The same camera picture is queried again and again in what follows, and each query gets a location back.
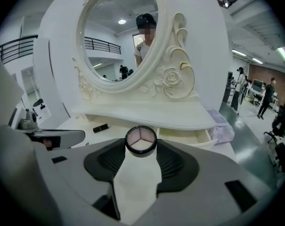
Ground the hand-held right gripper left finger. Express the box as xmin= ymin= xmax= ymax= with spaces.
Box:
xmin=35 ymin=137 xmax=128 ymax=221

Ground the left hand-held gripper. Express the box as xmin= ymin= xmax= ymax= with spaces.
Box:
xmin=16 ymin=108 xmax=86 ymax=151

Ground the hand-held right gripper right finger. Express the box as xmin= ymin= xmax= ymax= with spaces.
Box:
xmin=137 ymin=139 xmax=271 ymax=226

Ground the black lipstick tube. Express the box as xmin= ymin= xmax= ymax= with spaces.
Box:
xmin=93 ymin=123 xmax=109 ymax=134

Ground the small round black jar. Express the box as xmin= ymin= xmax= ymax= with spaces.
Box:
xmin=124 ymin=125 xmax=158 ymax=159

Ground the white ornate vanity table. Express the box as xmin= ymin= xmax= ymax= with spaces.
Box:
xmin=55 ymin=0 xmax=239 ymax=164

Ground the person's left hand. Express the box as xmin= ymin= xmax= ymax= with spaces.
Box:
xmin=43 ymin=138 xmax=53 ymax=151

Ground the white service robot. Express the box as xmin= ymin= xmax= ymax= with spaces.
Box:
xmin=33 ymin=98 xmax=51 ymax=125

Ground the purple tissue pack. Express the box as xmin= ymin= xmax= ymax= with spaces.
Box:
xmin=206 ymin=109 xmax=236 ymax=145

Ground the black office chair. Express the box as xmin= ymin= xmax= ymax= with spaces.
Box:
xmin=264 ymin=102 xmax=285 ymax=174

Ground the row of office desks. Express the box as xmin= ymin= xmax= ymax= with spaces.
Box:
xmin=247 ymin=79 xmax=280 ymax=109

